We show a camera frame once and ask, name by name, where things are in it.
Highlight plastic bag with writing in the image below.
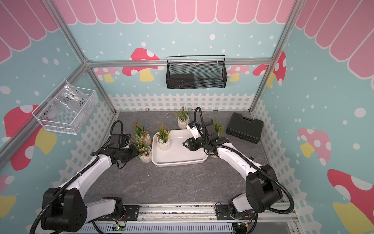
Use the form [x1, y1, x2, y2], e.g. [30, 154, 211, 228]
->
[44, 81, 89, 123]

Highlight far left pot orange flowers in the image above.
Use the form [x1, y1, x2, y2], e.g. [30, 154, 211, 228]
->
[133, 122, 152, 144]

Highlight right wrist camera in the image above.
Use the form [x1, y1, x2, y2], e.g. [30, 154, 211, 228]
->
[187, 121, 201, 140]

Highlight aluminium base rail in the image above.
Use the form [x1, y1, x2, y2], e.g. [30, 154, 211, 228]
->
[78, 203, 303, 234]

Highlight white rectangular storage tray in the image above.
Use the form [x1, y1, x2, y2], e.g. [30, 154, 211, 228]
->
[152, 129, 208, 167]

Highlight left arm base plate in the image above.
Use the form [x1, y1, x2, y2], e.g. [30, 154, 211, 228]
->
[98, 205, 140, 222]

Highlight twine pot orange flowers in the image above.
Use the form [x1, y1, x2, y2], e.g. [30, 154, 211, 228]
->
[214, 121, 223, 135]

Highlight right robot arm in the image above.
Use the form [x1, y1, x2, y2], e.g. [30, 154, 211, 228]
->
[183, 107, 295, 218]

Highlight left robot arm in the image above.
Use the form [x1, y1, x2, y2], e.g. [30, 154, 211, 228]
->
[29, 127, 138, 234]

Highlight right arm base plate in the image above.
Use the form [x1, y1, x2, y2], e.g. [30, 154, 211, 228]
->
[214, 202, 255, 220]

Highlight pot pink flowers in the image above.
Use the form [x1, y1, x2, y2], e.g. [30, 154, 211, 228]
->
[132, 138, 152, 163]

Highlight black plastic tool case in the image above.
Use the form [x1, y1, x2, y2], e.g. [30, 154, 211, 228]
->
[226, 113, 264, 144]

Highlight back ribbed pot plant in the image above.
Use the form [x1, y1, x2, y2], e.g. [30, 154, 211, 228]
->
[174, 105, 192, 129]

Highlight ribbed pot orange flowers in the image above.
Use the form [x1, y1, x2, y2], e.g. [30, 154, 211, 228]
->
[156, 123, 171, 151]

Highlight black wire mesh basket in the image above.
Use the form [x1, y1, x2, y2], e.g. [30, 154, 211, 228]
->
[166, 55, 228, 89]

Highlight clear wire wall basket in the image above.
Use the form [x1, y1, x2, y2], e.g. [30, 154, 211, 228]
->
[32, 80, 99, 135]

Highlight black box in basket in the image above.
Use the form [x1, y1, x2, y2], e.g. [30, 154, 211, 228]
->
[167, 74, 195, 89]

